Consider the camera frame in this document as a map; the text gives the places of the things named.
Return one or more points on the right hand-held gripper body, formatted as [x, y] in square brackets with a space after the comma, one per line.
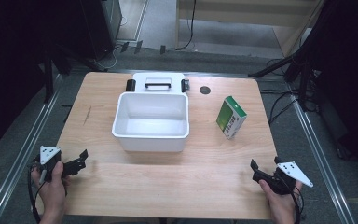
[293, 172]

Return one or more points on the black tripod stand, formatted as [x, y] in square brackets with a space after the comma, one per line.
[48, 71]
[295, 67]

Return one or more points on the green and white medicine box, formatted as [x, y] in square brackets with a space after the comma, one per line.
[230, 117]

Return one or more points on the light wooden furniture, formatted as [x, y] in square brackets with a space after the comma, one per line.
[245, 14]

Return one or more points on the person's right hand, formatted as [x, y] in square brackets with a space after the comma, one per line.
[281, 203]

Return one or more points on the metal floor rail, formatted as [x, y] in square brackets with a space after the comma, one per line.
[318, 149]
[21, 152]

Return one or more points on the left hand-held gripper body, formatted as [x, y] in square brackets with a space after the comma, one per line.
[48, 154]

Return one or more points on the person's left hand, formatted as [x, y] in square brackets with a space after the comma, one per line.
[53, 193]

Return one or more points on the black round table grommet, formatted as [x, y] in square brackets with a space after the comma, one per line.
[205, 90]

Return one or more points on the dark cabinet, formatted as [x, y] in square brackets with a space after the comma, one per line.
[101, 26]

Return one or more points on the white plastic storage box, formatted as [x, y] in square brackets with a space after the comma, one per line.
[151, 123]

